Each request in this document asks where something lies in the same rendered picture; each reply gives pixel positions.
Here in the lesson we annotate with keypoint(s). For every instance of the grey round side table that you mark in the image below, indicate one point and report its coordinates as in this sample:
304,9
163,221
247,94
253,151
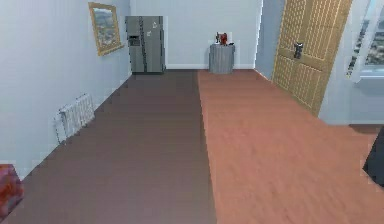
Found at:
221,59

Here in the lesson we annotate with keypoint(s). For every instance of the red small appliance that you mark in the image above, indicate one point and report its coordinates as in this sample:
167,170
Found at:
222,38

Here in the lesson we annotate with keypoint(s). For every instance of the grey double door fridge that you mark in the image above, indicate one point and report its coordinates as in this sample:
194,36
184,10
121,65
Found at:
145,45

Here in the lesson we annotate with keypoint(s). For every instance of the tan wooden room door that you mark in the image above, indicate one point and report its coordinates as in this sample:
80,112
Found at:
308,53

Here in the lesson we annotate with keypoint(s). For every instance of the black furniture corner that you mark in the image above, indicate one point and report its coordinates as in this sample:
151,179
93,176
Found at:
376,160

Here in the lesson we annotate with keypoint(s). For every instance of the white framed window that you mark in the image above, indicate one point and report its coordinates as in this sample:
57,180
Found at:
368,40

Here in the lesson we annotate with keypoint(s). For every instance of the white wall radiator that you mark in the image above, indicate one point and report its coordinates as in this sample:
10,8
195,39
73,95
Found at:
75,116

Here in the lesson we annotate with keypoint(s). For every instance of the gold framed wall picture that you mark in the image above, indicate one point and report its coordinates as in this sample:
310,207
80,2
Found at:
105,28

